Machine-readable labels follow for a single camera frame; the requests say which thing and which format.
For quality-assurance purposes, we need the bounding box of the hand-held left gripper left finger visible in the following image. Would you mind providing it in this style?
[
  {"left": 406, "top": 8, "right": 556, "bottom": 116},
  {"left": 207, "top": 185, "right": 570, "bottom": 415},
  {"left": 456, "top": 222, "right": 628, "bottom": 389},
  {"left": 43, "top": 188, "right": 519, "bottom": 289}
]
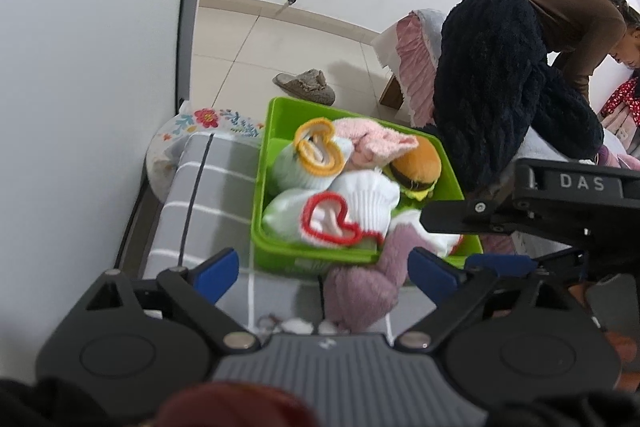
[{"left": 85, "top": 248, "right": 261, "bottom": 353}]

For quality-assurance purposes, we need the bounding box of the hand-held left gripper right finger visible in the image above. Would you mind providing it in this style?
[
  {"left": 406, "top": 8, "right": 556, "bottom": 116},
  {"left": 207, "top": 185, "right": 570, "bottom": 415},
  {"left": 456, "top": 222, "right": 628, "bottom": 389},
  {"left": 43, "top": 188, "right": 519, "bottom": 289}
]
[{"left": 395, "top": 247, "right": 603, "bottom": 352}]

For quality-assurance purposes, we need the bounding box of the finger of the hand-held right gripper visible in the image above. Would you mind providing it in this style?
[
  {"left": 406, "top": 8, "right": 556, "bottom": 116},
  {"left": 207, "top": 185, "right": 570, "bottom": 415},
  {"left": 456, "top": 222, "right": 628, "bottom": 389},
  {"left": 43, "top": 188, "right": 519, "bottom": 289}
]
[
  {"left": 420, "top": 194, "right": 521, "bottom": 235},
  {"left": 465, "top": 252, "right": 588, "bottom": 278}
]

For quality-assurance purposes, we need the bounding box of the white glove red cuff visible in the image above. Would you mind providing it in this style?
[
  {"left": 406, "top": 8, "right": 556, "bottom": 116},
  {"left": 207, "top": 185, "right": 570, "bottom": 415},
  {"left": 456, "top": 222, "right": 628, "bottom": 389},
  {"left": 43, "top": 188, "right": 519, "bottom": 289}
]
[{"left": 390, "top": 209, "right": 463, "bottom": 258}]

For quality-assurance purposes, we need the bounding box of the burger plush toy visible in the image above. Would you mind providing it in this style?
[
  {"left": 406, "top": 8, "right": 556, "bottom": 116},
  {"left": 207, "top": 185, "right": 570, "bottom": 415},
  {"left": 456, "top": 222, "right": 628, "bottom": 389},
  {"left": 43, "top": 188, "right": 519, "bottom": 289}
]
[{"left": 387, "top": 136, "right": 443, "bottom": 202}]

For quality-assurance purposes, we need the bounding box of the purple fuzzy sock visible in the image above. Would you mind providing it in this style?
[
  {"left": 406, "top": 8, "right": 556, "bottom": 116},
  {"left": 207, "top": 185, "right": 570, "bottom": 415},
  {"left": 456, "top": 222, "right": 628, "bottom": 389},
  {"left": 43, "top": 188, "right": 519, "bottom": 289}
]
[{"left": 322, "top": 227, "right": 441, "bottom": 333}]

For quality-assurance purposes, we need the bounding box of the white sock red cuff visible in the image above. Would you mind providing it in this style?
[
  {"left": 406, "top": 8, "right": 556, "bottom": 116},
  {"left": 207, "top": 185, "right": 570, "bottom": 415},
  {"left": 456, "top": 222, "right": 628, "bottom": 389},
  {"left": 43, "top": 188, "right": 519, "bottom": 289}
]
[{"left": 262, "top": 172, "right": 401, "bottom": 250}]

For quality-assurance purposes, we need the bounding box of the green plastic box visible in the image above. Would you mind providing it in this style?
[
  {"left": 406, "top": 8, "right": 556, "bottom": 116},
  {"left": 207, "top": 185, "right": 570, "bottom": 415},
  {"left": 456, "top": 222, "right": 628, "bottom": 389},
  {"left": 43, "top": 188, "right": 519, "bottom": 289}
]
[{"left": 250, "top": 97, "right": 483, "bottom": 278}]

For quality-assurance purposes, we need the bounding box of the white dog plush toy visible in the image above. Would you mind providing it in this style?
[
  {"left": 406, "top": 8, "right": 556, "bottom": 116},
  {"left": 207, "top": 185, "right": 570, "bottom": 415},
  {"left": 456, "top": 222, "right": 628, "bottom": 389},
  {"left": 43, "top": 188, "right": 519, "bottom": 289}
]
[{"left": 257, "top": 314, "right": 351, "bottom": 335}]

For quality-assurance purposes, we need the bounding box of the pink fuzzy plush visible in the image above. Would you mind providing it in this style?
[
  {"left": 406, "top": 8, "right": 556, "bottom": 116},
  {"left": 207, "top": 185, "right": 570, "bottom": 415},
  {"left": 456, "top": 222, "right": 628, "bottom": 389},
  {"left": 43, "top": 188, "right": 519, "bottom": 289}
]
[{"left": 332, "top": 118, "right": 418, "bottom": 170}]

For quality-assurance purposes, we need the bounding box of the white sock yellow cuff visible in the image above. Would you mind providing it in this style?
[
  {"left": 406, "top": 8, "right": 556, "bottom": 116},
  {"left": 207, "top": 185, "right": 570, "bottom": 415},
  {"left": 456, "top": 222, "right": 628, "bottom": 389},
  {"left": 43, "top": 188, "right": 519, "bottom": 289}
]
[{"left": 270, "top": 118, "right": 353, "bottom": 195}]

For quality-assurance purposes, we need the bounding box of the grey bed blanket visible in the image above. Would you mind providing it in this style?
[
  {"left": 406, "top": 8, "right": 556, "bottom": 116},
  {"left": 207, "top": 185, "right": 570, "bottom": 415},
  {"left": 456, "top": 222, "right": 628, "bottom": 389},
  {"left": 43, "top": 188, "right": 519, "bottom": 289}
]
[{"left": 520, "top": 127, "right": 606, "bottom": 165}]

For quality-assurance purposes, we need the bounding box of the grey checked cloth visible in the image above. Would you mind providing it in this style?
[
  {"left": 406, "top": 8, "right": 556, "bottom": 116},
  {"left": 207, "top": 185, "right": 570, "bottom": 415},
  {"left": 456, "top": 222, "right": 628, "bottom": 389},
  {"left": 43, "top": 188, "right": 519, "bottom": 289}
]
[{"left": 142, "top": 132, "right": 441, "bottom": 338}]

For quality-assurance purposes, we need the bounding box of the red patterned cloth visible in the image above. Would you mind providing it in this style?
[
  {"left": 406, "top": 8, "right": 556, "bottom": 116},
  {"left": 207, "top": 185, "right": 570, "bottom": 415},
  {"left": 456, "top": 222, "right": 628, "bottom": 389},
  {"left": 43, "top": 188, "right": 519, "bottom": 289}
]
[{"left": 600, "top": 77, "right": 640, "bottom": 125}]

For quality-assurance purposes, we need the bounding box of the wooden bed leg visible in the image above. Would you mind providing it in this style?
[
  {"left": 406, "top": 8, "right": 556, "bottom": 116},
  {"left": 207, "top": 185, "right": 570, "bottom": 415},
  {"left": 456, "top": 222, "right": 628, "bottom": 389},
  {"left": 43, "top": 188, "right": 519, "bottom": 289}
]
[{"left": 380, "top": 76, "right": 416, "bottom": 108}]

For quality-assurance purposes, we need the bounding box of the dark red cloth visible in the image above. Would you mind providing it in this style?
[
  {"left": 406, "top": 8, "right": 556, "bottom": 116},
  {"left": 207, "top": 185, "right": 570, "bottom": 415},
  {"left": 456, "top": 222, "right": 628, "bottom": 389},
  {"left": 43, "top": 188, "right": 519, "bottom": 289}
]
[{"left": 155, "top": 382, "right": 321, "bottom": 427}]

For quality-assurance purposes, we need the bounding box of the black fuzzy coat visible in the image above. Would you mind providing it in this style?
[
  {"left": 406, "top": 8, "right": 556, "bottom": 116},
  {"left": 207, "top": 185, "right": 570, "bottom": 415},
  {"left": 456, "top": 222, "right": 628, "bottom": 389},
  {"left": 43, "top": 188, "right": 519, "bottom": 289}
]
[{"left": 432, "top": 0, "right": 606, "bottom": 202}]

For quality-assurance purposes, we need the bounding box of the pink bed skirt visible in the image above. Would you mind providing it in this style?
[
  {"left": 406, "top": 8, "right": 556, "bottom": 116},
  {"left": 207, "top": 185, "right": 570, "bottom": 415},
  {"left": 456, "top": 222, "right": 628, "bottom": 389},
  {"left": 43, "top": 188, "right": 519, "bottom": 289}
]
[{"left": 375, "top": 9, "right": 451, "bottom": 128}]

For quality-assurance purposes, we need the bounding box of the grey slipper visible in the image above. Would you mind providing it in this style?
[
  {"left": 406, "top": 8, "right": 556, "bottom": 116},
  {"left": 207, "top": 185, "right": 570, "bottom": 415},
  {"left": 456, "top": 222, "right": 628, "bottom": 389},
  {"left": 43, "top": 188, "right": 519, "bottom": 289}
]
[{"left": 272, "top": 68, "right": 337, "bottom": 105}]

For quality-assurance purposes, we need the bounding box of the black cable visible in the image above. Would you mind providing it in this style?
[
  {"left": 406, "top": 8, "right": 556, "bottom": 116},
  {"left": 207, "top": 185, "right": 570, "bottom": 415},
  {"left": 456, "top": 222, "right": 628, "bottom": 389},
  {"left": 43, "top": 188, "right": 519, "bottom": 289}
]
[{"left": 181, "top": 133, "right": 215, "bottom": 254}]

